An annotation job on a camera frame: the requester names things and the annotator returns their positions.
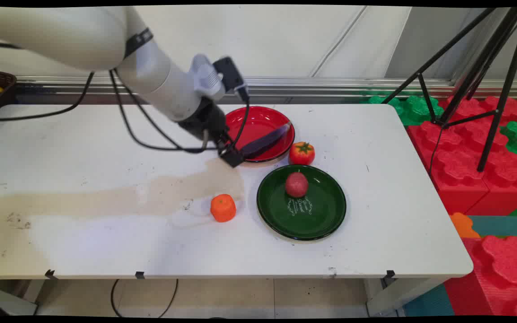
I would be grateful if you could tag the orange toy fruit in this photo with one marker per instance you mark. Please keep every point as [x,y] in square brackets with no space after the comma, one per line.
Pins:
[223,208]

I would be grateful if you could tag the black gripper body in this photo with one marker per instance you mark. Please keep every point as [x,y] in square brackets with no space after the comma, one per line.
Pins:
[204,121]

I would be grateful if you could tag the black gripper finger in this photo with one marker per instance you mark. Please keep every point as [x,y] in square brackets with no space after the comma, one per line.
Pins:
[223,142]
[232,158]

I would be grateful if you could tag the black table edge clip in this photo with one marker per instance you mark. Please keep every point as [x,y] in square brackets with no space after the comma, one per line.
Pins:
[390,274]
[50,274]
[140,274]

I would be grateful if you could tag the big red foam block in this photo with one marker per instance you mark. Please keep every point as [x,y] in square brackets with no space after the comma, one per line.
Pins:
[460,161]

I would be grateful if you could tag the orange foam piece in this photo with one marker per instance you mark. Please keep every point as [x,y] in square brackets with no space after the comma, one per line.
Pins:
[462,225]

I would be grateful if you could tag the red plate with black rim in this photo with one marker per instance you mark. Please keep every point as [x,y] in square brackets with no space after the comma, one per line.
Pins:
[256,123]

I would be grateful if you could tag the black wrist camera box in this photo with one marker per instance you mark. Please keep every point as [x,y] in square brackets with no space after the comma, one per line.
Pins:
[229,74]

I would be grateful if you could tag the red foam flower block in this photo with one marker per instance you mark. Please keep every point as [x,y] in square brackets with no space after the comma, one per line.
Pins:
[501,273]

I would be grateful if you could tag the red toy tomato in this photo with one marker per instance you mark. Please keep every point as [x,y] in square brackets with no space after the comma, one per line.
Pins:
[302,154]

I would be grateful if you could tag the grey table leg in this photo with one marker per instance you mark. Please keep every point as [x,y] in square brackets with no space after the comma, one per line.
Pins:
[397,296]
[7,303]

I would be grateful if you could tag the black camera tripod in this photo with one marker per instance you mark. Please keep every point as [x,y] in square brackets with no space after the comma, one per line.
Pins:
[503,89]

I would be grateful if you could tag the dark green plate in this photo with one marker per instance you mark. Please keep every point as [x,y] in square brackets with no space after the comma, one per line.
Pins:
[317,215]

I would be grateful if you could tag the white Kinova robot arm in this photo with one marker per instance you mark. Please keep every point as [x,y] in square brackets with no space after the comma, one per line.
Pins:
[74,40]

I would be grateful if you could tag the dark red toy apple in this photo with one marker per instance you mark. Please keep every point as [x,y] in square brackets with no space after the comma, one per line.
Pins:
[296,185]

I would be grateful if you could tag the metal window rail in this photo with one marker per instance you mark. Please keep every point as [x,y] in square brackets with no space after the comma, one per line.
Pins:
[352,85]

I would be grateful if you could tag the dark woven basket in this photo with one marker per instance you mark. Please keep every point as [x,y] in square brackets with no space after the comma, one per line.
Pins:
[2,80]

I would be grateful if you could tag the purple toy eggplant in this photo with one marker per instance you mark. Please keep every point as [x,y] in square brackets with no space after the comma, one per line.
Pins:
[265,140]

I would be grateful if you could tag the teal foam block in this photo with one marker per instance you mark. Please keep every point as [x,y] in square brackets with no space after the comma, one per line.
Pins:
[503,225]

